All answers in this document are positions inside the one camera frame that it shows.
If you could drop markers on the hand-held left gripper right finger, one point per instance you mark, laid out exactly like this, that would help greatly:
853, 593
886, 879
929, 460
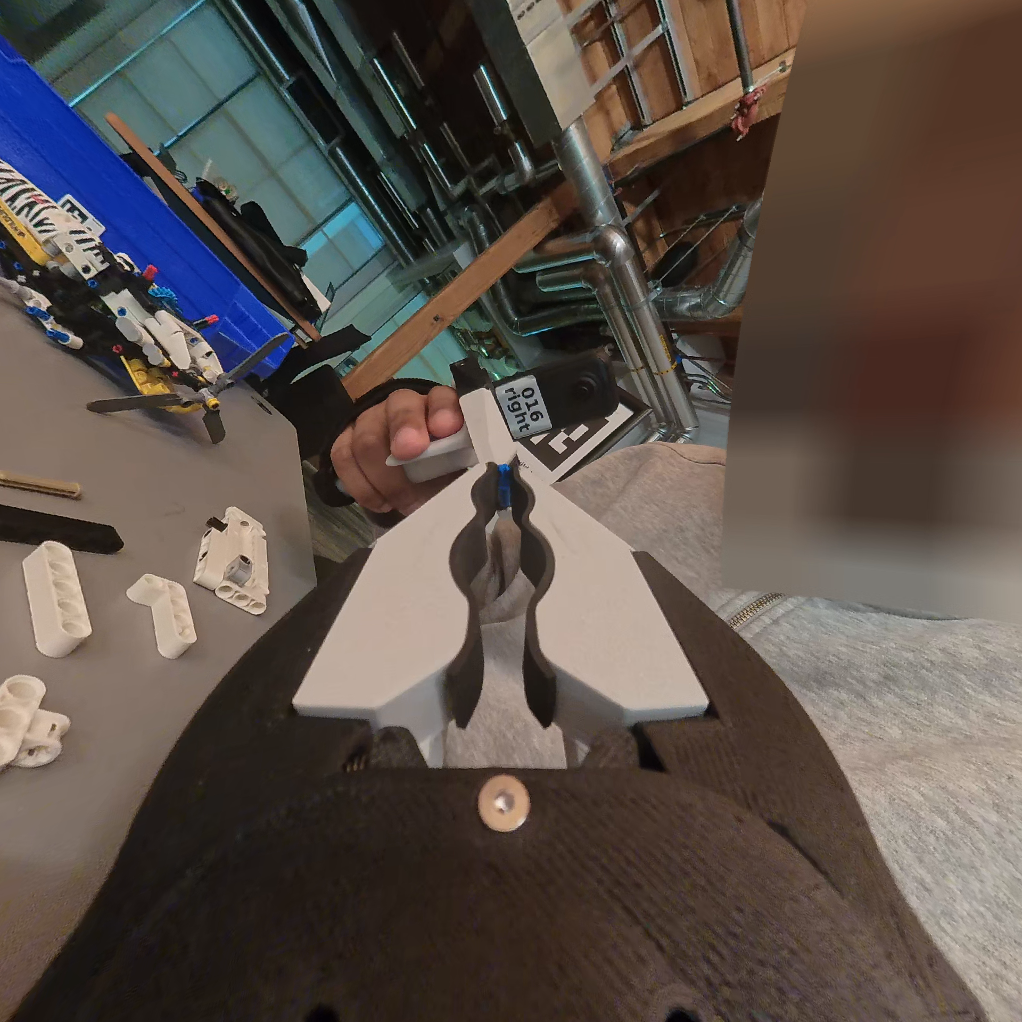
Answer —
623, 639

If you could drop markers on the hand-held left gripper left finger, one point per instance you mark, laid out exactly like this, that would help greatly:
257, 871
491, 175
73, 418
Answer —
383, 639

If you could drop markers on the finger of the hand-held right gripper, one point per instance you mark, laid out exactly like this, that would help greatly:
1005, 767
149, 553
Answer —
489, 423

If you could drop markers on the blue lego pin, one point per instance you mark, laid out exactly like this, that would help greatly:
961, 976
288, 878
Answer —
504, 483

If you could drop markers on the white L-shaped lego beam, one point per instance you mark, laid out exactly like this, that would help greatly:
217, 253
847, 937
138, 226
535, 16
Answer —
160, 631

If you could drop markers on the white lego panel assembly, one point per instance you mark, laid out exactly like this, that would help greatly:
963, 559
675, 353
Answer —
247, 551

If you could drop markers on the smooth black lego beam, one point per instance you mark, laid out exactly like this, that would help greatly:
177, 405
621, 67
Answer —
56, 528

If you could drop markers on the white five-hole lego beam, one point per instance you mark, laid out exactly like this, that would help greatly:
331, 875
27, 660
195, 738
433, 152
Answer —
32, 615

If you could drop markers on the lego helicopter model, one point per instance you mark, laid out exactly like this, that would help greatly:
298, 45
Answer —
136, 319

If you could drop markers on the short tan lego pin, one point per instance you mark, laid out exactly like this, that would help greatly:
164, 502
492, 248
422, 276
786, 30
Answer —
40, 484

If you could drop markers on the person's right hand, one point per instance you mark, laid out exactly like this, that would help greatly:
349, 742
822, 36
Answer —
375, 471

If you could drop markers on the shiny metal pipe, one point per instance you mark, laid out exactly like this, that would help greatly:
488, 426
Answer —
615, 263

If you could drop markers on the wooden ceiling beam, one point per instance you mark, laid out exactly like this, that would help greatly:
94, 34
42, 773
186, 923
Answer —
479, 271

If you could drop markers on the black bag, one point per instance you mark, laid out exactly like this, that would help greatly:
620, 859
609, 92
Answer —
263, 247

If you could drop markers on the person's grey clothing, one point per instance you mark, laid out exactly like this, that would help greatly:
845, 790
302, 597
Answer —
918, 758

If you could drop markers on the red clamp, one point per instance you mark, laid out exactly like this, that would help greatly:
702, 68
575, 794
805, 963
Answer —
748, 108

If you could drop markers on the blue plastic bin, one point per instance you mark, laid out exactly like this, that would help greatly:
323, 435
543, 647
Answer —
80, 144

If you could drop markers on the spiral metal duct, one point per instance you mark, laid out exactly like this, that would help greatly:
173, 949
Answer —
718, 287

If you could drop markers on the square metal duct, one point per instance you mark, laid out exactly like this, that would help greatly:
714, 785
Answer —
519, 72

